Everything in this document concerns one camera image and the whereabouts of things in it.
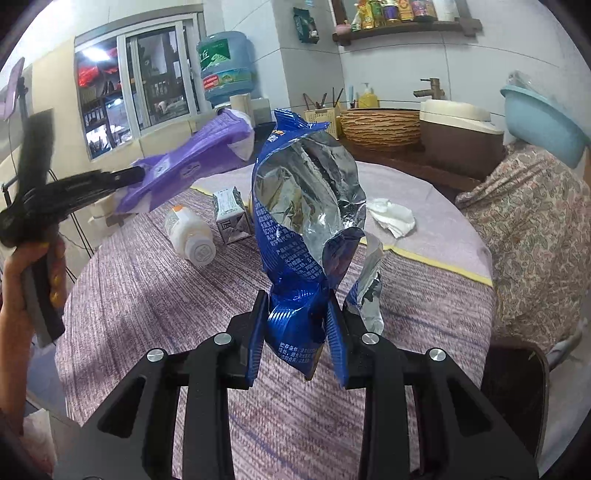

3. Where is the light blue plastic basin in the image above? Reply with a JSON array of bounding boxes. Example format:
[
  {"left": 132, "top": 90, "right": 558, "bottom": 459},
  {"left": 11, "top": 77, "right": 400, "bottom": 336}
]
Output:
[{"left": 500, "top": 85, "right": 590, "bottom": 169}]

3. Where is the wooden framed wall shelf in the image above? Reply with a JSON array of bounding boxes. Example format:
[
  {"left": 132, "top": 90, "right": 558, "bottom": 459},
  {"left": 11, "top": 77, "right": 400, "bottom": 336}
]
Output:
[{"left": 329, "top": 0, "right": 484, "bottom": 47}]

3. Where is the brown white rice cooker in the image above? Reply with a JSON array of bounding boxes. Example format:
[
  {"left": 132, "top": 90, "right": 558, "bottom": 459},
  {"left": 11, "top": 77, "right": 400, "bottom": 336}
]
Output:
[{"left": 420, "top": 99, "right": 505, "bottom": 180}]

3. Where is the crumpled white tissue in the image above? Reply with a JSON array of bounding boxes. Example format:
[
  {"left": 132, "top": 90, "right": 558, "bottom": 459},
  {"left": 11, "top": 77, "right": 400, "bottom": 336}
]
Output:
[{"left": 367, "top": 198, "right": 416, "bottom": 239}]

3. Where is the yellow soap dispenser bottle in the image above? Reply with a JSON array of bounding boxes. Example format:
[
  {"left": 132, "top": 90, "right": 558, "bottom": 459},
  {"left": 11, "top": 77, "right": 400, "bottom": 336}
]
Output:
[{"left": 358, "top": 82, "right": 380, "bottom": 109}]

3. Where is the woven wicker basket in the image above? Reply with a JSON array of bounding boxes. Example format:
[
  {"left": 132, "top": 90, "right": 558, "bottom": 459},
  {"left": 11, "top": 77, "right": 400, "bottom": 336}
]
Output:
[{"left": 341, "top": 108, "right": 421, "bottom": 150}]

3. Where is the white orange plastic bottle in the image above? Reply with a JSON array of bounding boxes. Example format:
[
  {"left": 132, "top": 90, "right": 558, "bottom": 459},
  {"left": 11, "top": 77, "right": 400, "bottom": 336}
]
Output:
[{"left": 164, "top": 205, "right": 216, "bottom": 267}]

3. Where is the floral cloth cover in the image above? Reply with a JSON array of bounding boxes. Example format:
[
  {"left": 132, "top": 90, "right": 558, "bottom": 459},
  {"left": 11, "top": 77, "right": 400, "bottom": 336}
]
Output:
[{"left": 456, "top": 141, "right": 590, "bottom": 352}]

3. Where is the chopstick holder box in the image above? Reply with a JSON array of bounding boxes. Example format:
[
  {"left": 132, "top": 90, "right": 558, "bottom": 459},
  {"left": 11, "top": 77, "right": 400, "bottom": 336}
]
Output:
[{"left": 303, "top": 89, "right": 343, "bottom": 139}]

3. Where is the green white carton box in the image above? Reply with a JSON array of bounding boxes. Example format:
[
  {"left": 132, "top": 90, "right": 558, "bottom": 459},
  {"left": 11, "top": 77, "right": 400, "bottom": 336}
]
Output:
[{"left": 212, "top": 187, "right": 252, "bottom": 244}]

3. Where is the green packet on wall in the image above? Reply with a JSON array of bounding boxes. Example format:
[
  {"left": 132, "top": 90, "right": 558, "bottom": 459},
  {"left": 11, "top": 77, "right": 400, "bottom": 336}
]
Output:
[{"left": 293, "top": 7, "right": 320, "bottom": 44}]

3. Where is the white fabric cover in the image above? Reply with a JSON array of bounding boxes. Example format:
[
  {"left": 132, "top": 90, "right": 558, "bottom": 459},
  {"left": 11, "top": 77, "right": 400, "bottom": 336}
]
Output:
[{"left": 538, "top": 331, "right": 590, "bottom": 474}]

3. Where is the person left hand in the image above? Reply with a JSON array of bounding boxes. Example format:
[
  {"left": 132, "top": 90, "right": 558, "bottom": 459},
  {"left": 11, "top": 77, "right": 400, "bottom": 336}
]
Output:
[{"left": 0, "top": 238, "right": 67, "bottom": 435}]

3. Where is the pink phone on stand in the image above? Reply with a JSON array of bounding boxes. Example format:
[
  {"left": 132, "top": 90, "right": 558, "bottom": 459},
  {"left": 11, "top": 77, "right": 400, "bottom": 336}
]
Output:
[{"left": 1, "top": 57, "right": 25, "bottom": 121}]

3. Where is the window with metal frame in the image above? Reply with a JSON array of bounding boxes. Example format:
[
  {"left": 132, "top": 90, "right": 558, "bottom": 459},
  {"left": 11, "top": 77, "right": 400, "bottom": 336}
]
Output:
[{"left": 74, "top": 12, "right": 211, "bottom": 160}]

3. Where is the brass faucet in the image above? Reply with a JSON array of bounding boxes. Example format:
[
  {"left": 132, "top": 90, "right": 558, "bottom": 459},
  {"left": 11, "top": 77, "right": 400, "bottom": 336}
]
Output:
[{"left": 413, "top": 77, "right": 446, "bottom": 100}]

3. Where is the black trash bin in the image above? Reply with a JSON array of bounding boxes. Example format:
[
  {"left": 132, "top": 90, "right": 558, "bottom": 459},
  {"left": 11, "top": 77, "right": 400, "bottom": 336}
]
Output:
[{"left": 481, "top": 338, "right": 550, "bottom": 459}]

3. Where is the purple plastic bag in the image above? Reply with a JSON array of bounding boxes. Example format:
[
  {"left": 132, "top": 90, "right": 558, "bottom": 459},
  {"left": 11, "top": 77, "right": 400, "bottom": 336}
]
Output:
[{"left": 115, "top": 109, "right": 254, "bottom": 214}]

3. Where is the purple striped tablecloth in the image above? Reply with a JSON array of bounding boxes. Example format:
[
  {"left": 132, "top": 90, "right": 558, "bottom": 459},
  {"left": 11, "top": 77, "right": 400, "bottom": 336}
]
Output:
[{"left": 56, "top": 163, "right": 495, "bottom": 479}]

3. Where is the blue foil snack bag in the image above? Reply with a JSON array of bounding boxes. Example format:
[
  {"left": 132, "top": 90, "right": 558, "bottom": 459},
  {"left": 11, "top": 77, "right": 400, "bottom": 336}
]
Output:
[{"left": 252, "top": 109, "right": 384, "bottom": 378}]

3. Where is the blue water jug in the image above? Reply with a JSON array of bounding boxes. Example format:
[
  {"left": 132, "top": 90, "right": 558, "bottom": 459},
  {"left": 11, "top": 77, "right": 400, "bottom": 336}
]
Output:
[{"left": 197, "top": 31, "right": 254, "bottom": 106}]

